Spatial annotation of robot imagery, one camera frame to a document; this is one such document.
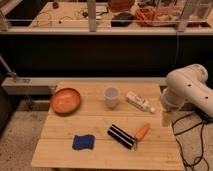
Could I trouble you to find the grey metal shelf rail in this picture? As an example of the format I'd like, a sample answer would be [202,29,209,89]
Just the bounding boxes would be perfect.
[1,77,166,95]

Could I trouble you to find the black floor cables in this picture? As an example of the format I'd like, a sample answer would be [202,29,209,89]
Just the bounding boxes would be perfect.
[171,111,213,171]

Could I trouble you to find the orange ceramic bowl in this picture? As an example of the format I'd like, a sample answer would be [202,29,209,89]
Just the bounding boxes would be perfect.
[50,88,81,115]

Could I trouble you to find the translucent plastic cup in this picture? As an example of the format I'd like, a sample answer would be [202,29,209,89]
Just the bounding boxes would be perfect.
[104,87,119,109]

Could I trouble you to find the wooden background workbench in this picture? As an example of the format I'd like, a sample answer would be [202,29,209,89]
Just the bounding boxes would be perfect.
[29,1,141,29]

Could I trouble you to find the metal clamp bracket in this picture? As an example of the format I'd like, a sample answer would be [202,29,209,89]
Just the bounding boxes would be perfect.
[0,54,32,85]

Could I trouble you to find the blue cloth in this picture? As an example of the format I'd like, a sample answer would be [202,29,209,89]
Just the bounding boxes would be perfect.
[72,134,95,150]

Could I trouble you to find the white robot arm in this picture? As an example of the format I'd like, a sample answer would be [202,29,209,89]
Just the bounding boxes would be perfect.
[160,64,213,126]

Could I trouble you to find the black object on bench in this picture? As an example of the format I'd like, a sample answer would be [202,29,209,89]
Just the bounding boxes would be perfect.
[111,12,134,27]

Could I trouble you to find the aluminium frame post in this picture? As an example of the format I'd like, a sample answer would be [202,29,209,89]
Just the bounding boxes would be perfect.
[87,0,96,32]

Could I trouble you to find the white tube bottle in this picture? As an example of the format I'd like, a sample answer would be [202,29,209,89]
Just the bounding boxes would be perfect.
[126,91,155,113]

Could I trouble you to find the orange carrot toy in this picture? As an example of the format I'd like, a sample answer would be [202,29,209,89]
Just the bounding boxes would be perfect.
[135,123,150,141]

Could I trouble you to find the blue hanging cable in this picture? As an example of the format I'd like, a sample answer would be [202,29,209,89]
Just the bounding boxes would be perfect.
[174,31,181,71]

